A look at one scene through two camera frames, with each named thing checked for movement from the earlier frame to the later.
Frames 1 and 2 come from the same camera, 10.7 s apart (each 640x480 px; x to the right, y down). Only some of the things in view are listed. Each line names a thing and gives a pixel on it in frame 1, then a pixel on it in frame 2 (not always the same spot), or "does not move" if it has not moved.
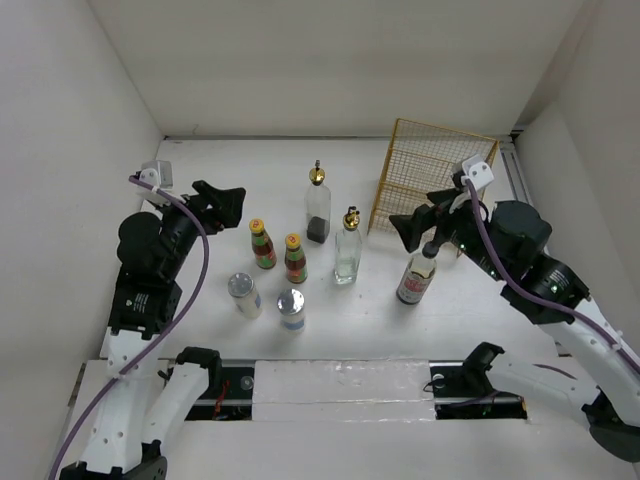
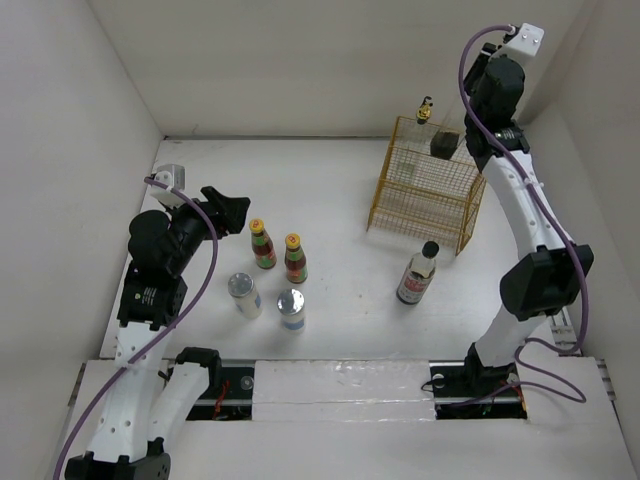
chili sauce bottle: [262, 244] does not move
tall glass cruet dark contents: [318, 206] to [449, 137]
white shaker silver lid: [248, 301] does not move
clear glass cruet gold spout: [348, 249] to [416, 158]
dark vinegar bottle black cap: [418, 274] does not move
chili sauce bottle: [295, 261] does not move
